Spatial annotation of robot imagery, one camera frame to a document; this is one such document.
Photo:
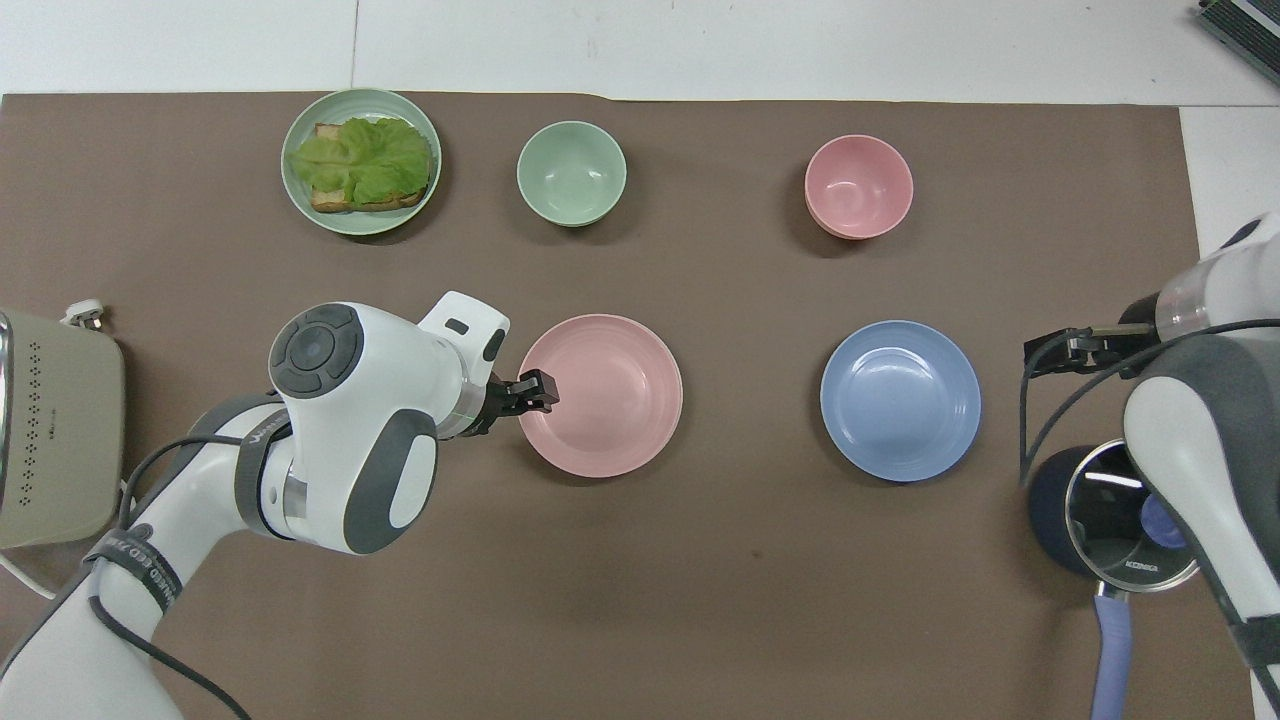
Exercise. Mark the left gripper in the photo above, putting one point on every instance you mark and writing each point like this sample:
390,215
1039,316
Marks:
486,408

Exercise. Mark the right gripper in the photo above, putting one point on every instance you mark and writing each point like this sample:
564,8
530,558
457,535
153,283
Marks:
1136,310

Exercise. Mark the pink plate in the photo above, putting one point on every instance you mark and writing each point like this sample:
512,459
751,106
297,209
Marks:
610,395

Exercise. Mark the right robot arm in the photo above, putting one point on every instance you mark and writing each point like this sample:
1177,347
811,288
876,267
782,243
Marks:
1180,440

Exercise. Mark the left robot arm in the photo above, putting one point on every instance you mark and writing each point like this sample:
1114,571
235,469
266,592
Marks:
330,440

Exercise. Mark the dark blue saucepan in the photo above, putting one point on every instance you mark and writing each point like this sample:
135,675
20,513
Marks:
1048,510

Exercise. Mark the glass lid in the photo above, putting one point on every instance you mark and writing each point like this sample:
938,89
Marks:
1105,530

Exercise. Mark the green plate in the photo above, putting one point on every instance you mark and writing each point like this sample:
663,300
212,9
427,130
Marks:
360,224

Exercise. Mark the green bowl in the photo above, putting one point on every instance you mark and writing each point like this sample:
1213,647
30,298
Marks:
571,173

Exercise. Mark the blue plate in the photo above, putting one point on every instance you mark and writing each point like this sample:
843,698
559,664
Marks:
900,400

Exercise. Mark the toast slice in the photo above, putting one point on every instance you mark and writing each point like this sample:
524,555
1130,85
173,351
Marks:
332,199

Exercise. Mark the green lettuce leaf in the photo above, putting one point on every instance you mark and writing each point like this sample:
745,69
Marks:
365,160

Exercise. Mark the pink bowl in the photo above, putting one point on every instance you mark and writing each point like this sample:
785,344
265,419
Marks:
858,185

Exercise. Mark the dark ribbed device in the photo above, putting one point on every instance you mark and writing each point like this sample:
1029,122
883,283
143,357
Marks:
1245,22

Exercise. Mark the white plug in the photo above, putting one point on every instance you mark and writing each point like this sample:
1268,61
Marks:
88,314

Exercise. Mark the beige toaster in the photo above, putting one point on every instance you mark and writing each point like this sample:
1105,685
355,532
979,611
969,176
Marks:
60,440

